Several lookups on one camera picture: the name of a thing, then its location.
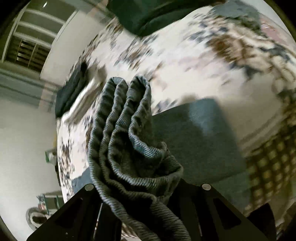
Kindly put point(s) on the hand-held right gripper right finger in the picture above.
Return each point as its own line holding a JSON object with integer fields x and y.
{"x": 208, "y": 204}

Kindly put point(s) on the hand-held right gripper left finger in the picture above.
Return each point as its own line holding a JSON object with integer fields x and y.
{"x": 79, "y": 209}

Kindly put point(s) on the grey-blue ribbed towel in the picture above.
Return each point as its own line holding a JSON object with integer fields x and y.
{"x": 129, "y": 139}

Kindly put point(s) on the green chair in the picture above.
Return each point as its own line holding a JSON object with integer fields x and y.
{"x": 46, "y": 208}

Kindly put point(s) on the small green object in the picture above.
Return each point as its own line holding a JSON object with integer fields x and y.
{"x": 51, "y": 156}

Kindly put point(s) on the checkered blanket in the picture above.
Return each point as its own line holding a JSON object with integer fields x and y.
{"x": 270, "y": 157}

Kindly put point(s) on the dark folded cloth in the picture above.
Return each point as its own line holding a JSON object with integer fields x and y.
{"x": 69, "y": 92}

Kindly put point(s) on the floral printed bed sheet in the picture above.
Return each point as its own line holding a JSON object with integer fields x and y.
{"x": 185, "y": 67}

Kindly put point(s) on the wooden shelf unit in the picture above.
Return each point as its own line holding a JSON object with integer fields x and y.
{"x": 27, "y": 55}

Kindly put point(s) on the dark green cloth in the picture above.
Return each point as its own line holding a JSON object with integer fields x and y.
{"x": 136, "y": 16}

